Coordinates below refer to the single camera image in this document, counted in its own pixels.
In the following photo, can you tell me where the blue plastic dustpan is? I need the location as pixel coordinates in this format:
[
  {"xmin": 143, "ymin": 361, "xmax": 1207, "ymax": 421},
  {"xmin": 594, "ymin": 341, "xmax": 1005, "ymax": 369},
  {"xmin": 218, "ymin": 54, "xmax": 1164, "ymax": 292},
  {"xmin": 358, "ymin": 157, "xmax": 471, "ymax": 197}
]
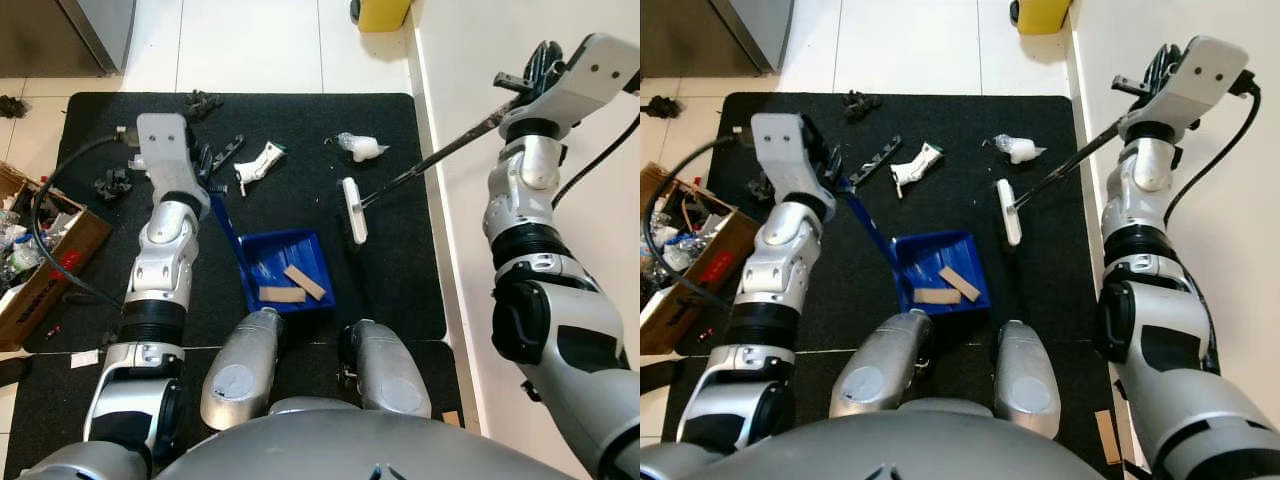
[
  {"xmin": 843, "ymin": 178, "xmax": 993, "ymax": 317},
  {"xmin": 208, "ymin": 190, "xmax": 337, "ymax": 317}
]

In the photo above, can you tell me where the grey broom silver handle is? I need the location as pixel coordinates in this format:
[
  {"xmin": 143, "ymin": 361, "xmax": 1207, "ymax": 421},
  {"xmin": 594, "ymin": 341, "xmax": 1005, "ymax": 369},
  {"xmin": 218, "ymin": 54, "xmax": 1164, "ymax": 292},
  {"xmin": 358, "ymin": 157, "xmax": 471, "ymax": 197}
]
[
  {"xmin": 340, "ymin": 108, "xmax": 516, "ymax": 247},
  {"xmin": 997, "ymin": 118, "xmax": 1131, "ymax": 249}
]

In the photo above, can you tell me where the black plastic strip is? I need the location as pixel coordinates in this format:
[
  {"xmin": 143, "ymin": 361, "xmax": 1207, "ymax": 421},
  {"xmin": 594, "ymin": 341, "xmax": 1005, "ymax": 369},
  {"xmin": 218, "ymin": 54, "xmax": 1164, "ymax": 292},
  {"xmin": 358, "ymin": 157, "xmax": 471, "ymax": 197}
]
[
  {"xmin": 850, "ymin": 135, "xmax": 903, "ymax": 189},
  {"xmin": 205, "ymin": 135, "xmax": 246, "ymax": 186}
]

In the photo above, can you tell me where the white squeezed tube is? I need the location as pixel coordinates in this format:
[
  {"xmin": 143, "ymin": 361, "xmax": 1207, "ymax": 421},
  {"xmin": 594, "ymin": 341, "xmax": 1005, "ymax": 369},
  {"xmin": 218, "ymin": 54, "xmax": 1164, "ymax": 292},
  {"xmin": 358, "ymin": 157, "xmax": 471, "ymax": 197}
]
[
  {"xmin": 235, "ymin": 142, "xmax": 288, "ymax": 196},
  {"xmin": 890, "ymin": 142, "xmax": 946, "ymax": 199}
]

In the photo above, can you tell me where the yellow wheeled bin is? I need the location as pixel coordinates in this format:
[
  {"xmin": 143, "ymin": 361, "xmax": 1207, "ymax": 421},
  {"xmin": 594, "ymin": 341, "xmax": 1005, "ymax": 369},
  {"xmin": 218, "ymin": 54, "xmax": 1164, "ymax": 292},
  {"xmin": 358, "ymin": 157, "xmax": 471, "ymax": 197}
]
[
  {"xmin": 1010, "ymin": 0, "xmax": 1073, "ymax": 36},
  {"xmin": 350, "ymin": 0, "xmax": 413, "ymax": 33}
]

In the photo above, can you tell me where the crushed white plastic bottle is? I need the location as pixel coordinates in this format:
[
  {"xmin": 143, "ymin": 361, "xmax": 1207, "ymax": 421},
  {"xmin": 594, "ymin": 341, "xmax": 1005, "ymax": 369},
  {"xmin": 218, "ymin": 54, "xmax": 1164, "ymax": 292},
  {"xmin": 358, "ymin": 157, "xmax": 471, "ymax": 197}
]
[
  {"xmin": 992, "ymin": 133, "xmax": 1046, "ymax": 165},
  {"xmin": 335, "ymin": 132, "xmax": 389, "ymax": 163}
]

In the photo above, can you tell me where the brown cardboard rubbish box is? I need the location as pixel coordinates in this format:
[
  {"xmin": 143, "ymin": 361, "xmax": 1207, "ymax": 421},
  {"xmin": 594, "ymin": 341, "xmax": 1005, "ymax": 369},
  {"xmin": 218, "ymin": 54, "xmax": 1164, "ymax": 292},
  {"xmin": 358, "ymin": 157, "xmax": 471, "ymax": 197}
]
[
  {"xmin": 640, "ymin": 162, "xmax": 761, "ymax": 356},
  {"xmin": 0, "ymin": 160, "xmax": 113, "ymax": 353}
]

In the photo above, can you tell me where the silver left robot leg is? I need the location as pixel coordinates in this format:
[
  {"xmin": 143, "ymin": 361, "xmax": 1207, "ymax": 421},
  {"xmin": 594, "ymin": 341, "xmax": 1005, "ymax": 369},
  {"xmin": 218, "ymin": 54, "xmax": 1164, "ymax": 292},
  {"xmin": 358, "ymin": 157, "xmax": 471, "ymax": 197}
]
[
  {"xmin": 200, "ymin": 308, "xmax": 291, "ymax": 431},
  {"xmin": 830, "ymin": 310, "xmax": 936, "ymax": 419}
]

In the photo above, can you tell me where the silver robot leg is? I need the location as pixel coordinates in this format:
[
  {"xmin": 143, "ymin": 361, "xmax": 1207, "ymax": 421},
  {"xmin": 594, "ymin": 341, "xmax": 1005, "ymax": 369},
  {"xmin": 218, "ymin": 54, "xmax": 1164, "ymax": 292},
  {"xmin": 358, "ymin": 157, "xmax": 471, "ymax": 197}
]
[
  {"xmin": 200, "ymin": 308, "xmax": 291, "ymax": 431},
  {"xmin": 993, "ymin": 320, "xmax": 1061, "ymax": 441},
  {"xmin": 830, "ymin": 310, "xmax": 936, "ymax": 419},
  {"xmin": 340, "ymin": 320, "xmax": 433, "ymax": 419}
]

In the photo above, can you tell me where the silver right robot leg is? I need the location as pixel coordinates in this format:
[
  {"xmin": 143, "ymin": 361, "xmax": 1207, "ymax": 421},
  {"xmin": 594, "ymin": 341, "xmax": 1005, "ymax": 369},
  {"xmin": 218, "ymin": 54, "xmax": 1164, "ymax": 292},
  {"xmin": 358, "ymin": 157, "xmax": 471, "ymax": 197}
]
[
  {"xmin": 993, "ymin": 320, "xmax": 1061, "ymax": 441},
  {"xmin": 340, "ymin": 320, "xmax": 433, "ymax": 419}
]

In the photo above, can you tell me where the grey robot torso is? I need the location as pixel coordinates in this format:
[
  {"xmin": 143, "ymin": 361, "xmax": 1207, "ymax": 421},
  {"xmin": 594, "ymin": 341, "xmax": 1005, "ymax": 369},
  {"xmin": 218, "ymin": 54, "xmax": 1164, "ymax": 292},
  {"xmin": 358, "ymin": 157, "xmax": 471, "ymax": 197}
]
[
  {"xmin": 690, "ymin": 398, "xmax": 1111, "ymax": 480},
  {"xmin": 150, "ymin": 398, "xmax": 581, "ymax": 480}
]

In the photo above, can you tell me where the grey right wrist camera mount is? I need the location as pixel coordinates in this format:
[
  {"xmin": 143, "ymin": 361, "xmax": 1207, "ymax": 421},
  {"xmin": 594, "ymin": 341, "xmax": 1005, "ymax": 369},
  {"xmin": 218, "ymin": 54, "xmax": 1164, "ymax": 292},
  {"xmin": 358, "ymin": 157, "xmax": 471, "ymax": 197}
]
[
  {"xmin": 1130, "ymin": 35, "xmax": 1251, "ymax": 131},
  {"xmin": 520, "ymin": 33, "xmax": 641, "ymax": 126}
]

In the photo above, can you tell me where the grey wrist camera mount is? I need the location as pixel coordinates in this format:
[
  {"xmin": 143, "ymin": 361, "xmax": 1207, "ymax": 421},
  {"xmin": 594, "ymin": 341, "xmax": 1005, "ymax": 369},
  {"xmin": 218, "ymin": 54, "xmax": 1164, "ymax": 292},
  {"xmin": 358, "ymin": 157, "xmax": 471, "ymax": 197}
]
[
  {"xmin": 1130, "ymin": 35, "xmax": 1251, "ymax": 131},
  {"xmin": 135, "ymin": 113, "xmax": 198, "ymax": 198},
  {"xmin": 750, "ymin": 113, "xmax": 816, "ymax": 201},
  {"xmin": 520, "ymin": 33, "xmax": 641, "ymax": 126}
]

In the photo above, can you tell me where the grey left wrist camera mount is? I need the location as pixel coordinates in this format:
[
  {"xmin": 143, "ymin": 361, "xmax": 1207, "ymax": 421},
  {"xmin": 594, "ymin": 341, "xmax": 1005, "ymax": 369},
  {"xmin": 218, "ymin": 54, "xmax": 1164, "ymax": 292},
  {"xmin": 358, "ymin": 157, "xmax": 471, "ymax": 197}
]
[
  {"xmin": 750, "ymin": 113, "xmax": 816, "ymax": 201},
  {"xmin": 135, "ymin": 113, "xmax": 198, "ymax": 198}
]

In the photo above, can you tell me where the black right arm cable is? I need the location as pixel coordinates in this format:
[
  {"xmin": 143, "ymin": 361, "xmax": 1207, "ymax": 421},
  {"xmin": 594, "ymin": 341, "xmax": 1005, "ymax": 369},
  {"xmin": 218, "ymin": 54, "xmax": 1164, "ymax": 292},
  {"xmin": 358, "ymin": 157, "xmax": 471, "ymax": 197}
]
[
  {"xmin": 552, "ymin": 75, "xmax": 641, "ymax": 211},
  {"xmin": 1160, "ymin": 70, "xmax": 1263, "ymax": 229}
]

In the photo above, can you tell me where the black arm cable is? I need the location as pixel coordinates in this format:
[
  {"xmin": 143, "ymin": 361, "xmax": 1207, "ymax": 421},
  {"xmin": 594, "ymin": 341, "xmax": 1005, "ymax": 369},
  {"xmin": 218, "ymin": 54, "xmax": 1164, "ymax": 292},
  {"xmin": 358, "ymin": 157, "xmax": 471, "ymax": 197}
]
[
  {"xmin": 30, "ymin": 125, "xmax": 141, "ymax": 306},
  {"xmin": 645, "ymin": 128, "xmax": 751, "ymax": 311},
  {"xmin": 1160, "ymin": 70, "xmax": 1263, "ymax": 229},
  {"xmin": 552, "ymin": 75, "xmax": 641, "ymax": 211}
]

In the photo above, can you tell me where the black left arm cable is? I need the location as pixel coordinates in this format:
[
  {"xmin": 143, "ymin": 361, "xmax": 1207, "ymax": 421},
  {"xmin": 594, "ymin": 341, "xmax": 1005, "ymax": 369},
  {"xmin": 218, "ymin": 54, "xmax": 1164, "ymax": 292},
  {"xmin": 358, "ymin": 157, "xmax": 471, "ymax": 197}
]
[
  {"xmin": 645, "ymin": 128, "xmax": 751, "ymax": 311},
  {"xmin": 30, "ymin": 125, "xmax": 141, "ymax": 306}
]

